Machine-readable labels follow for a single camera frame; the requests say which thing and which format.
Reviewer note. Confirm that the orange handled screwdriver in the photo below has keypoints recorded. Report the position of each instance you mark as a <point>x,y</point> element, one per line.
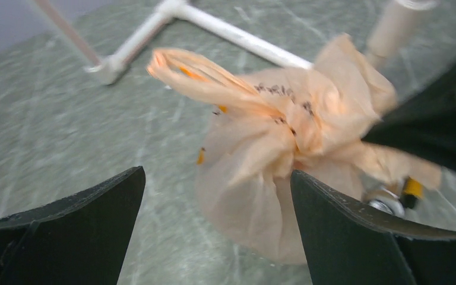
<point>395,198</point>

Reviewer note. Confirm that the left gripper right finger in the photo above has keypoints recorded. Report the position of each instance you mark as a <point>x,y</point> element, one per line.
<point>349,242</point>

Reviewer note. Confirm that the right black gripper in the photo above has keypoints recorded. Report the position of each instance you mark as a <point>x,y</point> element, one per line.
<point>424,125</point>

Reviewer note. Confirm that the orange plastic bag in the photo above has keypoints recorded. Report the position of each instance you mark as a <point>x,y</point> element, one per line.
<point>269,123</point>

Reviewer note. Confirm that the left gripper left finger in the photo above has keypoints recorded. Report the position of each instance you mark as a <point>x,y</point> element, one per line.
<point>79,239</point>

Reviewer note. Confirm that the white PVC pipe stand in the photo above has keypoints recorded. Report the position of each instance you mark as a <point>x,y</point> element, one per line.
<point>397,24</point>

